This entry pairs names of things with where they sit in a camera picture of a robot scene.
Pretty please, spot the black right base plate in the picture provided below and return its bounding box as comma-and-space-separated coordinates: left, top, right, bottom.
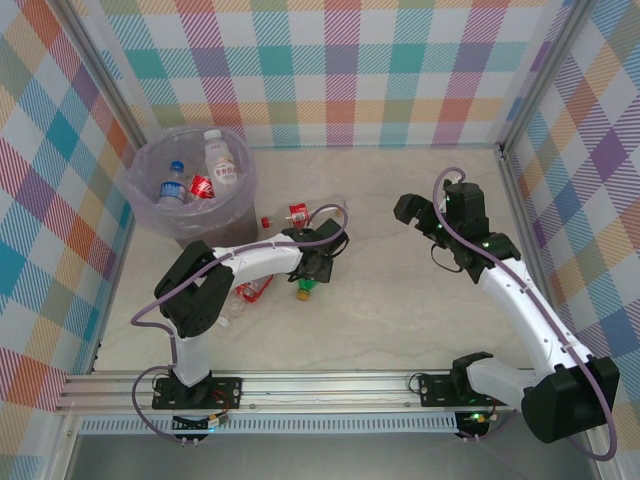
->
417, 372, 511, 407

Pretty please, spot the white milk drink bottle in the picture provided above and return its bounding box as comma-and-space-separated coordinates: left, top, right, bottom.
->
202, 128, 239, 190

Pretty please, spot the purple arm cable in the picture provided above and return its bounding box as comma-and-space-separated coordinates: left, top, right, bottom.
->
432, 166, 617, 461
130, 202, 350, 445

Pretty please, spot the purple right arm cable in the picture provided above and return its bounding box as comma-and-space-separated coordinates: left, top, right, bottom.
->
432, 166, 617, 461

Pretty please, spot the blue cap blue label bottle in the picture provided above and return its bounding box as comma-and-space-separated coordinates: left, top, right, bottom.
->
157, 159, 190, 206

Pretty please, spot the clear bottle white cap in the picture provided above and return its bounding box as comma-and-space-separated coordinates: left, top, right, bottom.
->
215, 299, 247, 330

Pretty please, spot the crushed red label bottle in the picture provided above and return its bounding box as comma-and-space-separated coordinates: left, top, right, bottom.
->
233, 276, 276, 305

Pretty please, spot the slotted white cable duct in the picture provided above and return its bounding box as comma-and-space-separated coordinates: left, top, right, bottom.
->
79, 417, 459, 435

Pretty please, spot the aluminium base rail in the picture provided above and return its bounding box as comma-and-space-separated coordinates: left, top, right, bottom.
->
54, 369, 606, 416

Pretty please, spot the purple plastic bin liner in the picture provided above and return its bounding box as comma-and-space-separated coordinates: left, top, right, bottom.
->
123, 124, 259, 234

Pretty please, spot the green bottle yellow cap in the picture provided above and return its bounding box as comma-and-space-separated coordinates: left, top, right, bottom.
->
293, 278, 322, 303

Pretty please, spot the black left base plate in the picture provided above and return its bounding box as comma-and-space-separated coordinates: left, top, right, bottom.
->
151, 375, 244, 411

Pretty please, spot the aluminium upright frame post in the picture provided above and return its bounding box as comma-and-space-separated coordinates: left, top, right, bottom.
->
497, 0, 599, 157
53, 0, 157, 169

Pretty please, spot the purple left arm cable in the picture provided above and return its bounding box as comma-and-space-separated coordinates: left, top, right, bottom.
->
130, 202, 350, 445

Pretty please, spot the long clear red label bottle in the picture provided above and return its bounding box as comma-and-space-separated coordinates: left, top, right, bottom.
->
259, 198, 351, 232

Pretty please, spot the grey metal panel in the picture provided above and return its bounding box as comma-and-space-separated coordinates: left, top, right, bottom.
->
64, 433, 601, 480

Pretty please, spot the cola bottle red cap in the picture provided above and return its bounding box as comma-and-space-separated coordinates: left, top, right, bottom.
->
186, 172, 217, 202

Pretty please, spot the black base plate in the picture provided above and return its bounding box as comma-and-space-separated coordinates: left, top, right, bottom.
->
417, 372, 511, 407
151, 375, 244, 411

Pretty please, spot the grey plastic waste bin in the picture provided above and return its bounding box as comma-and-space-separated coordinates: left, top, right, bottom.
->
123, 124, 260, 254

